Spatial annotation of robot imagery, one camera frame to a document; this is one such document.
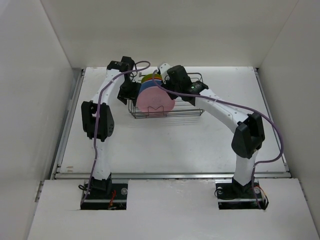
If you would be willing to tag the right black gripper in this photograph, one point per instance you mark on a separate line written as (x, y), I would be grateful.
(167, 82)

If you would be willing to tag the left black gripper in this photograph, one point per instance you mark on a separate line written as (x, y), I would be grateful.
(124, 97)

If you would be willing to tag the blue plate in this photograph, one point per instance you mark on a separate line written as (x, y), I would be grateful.
(149, 83)

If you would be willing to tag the pink plate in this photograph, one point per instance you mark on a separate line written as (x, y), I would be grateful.
(154, 100)

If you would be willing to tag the wire dish rack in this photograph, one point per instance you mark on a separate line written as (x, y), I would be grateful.
(181, 109)

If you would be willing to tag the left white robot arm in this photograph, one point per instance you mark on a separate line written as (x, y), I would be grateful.
(98, 122)

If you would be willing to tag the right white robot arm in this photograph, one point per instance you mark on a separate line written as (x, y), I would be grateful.
(248, 130)

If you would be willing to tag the green plate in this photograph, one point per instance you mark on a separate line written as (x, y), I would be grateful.
(149, 77)

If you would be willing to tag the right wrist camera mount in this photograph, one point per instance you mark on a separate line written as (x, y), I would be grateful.
(163, 71)

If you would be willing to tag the aluminium rail front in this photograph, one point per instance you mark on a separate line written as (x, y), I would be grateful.
(171, 176)

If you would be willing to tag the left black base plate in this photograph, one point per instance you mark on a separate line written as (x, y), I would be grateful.
(100, 200)

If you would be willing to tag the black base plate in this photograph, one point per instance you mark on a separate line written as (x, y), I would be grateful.
(100, 200)
(231, 197)

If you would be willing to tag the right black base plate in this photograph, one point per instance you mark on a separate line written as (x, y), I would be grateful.
(231, 197)

